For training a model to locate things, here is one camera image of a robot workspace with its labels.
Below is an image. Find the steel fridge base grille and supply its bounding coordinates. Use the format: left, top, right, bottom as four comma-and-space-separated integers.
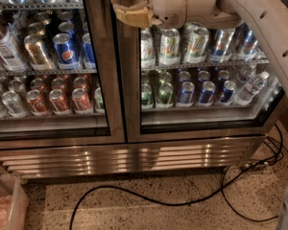
0, 134, 266, 178

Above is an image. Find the glass fridge door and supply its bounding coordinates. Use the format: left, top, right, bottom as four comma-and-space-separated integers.
112, 0, 288, 144
0, 0, 124, 150

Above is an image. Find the silver blue can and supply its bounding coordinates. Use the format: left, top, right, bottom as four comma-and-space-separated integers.
210, 28, 235, 62

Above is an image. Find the brown tea bottle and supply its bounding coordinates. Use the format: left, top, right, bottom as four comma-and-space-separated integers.
0, 24, 28, 72

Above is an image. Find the clear water bottle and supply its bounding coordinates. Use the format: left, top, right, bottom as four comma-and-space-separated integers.
234, 71, 269, 106

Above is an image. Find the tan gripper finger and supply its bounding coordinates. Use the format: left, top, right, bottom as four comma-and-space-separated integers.
110, 0, 163, 28

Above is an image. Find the front diet dew can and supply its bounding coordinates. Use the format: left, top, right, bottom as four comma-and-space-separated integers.
159, 29, 180, 65

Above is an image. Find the green soda can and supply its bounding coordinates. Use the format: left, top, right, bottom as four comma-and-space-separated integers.
156, 82, 174, 108

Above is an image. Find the diet dew can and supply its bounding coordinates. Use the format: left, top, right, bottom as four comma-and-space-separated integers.
159, 29, 180, 65
184, 27, 209, 63

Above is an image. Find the black floor cable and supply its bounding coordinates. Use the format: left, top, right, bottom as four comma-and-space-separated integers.
68, 124, 288, 230

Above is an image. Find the blue soda can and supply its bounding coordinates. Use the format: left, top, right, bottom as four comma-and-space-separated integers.
178, 81, 195, 107

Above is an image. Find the clear plastic bin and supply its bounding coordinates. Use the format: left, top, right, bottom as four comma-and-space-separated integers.
0, 174, 29, 230

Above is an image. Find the blue pepsi can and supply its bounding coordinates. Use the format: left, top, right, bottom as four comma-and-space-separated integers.
53, 33, 80, 69

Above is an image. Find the gold soda can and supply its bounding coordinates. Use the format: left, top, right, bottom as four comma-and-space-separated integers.
24, 34, 56, 71

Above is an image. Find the red soda can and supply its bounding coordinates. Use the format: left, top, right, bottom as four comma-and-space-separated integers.
72, 88, 93, 114

